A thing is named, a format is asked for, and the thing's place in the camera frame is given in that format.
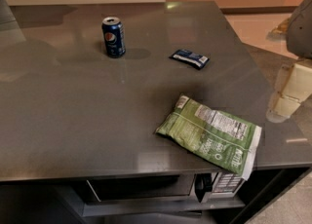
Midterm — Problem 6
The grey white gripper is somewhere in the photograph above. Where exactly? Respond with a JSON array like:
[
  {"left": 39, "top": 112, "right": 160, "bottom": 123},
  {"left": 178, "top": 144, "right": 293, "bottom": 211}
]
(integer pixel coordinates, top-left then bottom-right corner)
[{"left": 266, "top": 0, "right": 312, "bottom": 123}]

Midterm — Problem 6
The blue RXBAR blueberry bar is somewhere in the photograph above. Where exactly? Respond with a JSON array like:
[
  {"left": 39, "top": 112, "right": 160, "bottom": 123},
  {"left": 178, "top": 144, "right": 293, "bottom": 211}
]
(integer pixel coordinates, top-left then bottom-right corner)
[{"left": 170, "top": 49, "right": 210, "bottom": 69}]

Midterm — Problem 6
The green jalapeno chip bag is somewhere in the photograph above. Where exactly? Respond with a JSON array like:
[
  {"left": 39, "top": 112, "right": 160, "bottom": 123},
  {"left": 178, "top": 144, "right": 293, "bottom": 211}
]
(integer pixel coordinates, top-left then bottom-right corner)
[{"left": 156, "top": 94, "right": 262, "bottom": 180}]

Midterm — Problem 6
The microwave under counter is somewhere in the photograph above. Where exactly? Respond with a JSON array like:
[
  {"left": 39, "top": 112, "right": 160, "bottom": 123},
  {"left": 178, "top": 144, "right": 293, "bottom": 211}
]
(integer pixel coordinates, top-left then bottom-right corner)
[{"left": 85, "top": 172, "right": 245, "bottom": 203}]

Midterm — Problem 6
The blue Pepsi soda can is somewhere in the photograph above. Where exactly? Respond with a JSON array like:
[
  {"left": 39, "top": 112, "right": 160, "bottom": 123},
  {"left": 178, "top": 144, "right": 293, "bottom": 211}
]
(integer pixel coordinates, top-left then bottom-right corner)
[{"left": 101, "top": 17, "right": 126, "bottom": 57}]

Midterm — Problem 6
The grey chair at left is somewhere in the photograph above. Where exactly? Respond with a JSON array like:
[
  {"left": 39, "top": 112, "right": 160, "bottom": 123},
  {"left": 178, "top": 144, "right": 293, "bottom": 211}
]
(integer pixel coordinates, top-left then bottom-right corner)
[{"left": 0, "top": 0, "right": 25, "bottom": 48}]

